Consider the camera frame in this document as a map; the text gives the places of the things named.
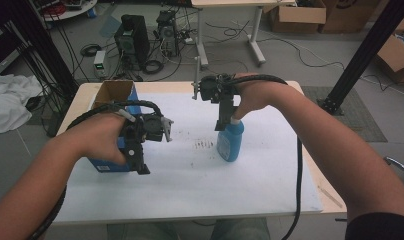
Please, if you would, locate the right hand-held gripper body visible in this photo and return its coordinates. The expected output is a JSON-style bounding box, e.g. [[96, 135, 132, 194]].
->
[[198, 73, 240, 132]]

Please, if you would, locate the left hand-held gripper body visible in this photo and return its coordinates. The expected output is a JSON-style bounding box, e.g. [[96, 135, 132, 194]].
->
[[121, 112, 165, 176]]

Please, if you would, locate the blue cardboard box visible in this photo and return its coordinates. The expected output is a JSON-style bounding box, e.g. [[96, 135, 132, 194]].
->
[[87, 79, 142, 173]]

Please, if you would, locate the blue bottle with white cap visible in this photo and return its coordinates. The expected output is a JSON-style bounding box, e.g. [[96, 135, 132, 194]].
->
[[216, 117, 245, 163]]

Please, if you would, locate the person's right hand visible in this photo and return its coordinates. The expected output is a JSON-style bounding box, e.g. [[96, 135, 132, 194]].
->
[[232, 72, 290, 121]]

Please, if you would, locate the person's left hand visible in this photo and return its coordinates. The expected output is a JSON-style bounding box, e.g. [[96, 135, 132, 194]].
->
[[77, 112, 135, 167]]

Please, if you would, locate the white table mat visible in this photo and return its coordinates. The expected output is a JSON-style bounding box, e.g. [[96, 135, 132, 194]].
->
[[54, 91, 324, 223]]

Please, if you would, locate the black computer tower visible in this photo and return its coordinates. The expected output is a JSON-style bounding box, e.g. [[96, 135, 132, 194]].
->
[[114, 14, 152, 68]]

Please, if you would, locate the white desk with metal legs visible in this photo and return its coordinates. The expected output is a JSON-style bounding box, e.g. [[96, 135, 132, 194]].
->
[[190, 0, 297, 68]]

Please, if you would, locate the white power supply unit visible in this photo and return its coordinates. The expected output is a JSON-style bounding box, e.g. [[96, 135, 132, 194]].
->
[[93, 49, 108, 80]]

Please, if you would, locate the brown cardboard box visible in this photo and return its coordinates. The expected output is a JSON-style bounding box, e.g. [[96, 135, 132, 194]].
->
[[269, 0, 328, 35], [319, 0, 385, 35]]

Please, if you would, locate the round white table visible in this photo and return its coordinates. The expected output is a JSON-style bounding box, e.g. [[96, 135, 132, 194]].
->
[[39, 0, 98, 22]]

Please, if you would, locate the white cloth pile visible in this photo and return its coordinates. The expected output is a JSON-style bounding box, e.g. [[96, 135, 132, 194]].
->
[[0, 73, 45, 134]]

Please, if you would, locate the grey floor mat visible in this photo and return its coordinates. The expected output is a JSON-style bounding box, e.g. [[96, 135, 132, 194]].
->
[[300, 85, 389, 143]]

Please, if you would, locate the light wooden table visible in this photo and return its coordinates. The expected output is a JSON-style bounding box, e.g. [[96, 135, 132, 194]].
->
[[55, 79, 348, 225]]

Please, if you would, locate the open cardboard box with contents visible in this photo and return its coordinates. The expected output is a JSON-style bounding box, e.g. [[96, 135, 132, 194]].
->
[[375, 16, 404, 85]]

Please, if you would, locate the person's black sleeve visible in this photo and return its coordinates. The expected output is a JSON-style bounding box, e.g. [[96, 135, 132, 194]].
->
[[344, 211, 404, 240]]

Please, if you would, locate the coiled black cable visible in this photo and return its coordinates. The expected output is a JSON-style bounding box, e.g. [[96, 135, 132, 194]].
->
[[80, 43, 103, 58], [141, 59, 165, 75]]

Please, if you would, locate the open-frame computer tower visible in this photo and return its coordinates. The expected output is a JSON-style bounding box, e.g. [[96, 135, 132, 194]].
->
[[155, 9, 180, 58]]

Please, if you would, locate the left gripper black corrugated cable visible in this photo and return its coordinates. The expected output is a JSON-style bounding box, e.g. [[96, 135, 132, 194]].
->
[[29, 99, 164, 240]]

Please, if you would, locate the gripper black corrugated cable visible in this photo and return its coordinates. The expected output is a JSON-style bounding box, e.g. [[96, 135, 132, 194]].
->
[[223, 73, 304, 240], [29, 99, 164, 240]]

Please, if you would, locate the long black floor cable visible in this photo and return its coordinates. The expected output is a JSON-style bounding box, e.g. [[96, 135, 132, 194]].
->
[[256, 33, 346, 72]]

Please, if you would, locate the right gripper black corrugated cable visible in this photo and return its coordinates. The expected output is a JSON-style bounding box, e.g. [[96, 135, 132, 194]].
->
[[223, 73, 304, 240]]

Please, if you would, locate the black metal stand post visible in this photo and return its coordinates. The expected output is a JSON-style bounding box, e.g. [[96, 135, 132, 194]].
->
[[4, 0, 80, 101], [317, 0, 404, 117]]

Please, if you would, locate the chrome chair frame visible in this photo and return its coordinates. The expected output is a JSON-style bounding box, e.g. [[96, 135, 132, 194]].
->
[[384, 155, 404, 194]]

